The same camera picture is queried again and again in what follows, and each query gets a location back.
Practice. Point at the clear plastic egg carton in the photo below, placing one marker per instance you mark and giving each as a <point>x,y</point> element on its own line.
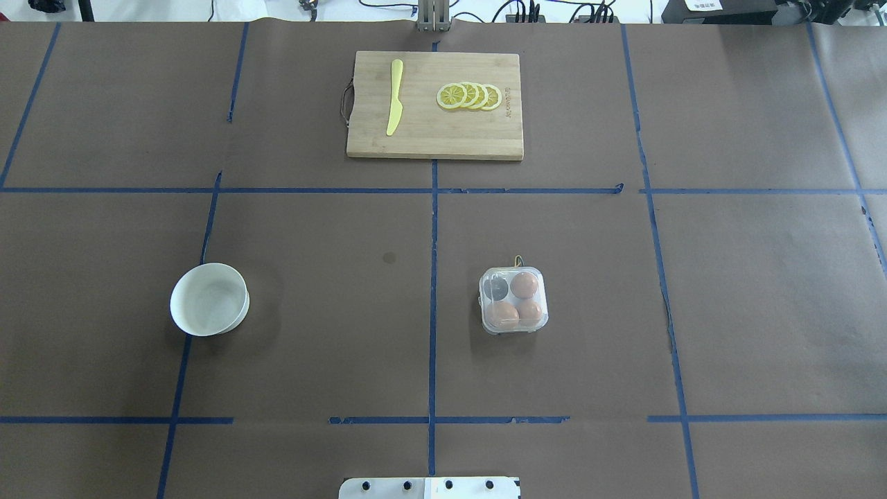
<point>493,286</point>

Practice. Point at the white ceramic bowl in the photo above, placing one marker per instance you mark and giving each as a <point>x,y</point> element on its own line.
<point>211,299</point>

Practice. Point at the yellow plastic knife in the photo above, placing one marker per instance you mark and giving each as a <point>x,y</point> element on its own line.
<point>395,104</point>

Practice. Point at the brown egg rear slot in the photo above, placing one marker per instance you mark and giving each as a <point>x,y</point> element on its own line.
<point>524,285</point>

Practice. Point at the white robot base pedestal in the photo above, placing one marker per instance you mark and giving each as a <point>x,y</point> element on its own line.
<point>432,487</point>

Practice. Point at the lemon slice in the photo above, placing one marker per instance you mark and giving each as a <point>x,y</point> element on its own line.
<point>493,98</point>
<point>481,97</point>
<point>452,96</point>
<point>473,92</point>

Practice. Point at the bamboo cutting board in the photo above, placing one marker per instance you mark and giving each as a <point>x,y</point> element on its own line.
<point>426,131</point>

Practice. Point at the brown egg front slot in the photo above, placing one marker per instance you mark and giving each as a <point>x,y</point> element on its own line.
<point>530,313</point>

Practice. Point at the brown egg slot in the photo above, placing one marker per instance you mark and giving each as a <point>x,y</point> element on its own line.
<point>530,313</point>
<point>524,285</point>

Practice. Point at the brown egg from bowl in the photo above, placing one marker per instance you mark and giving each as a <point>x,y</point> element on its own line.
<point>502,316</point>

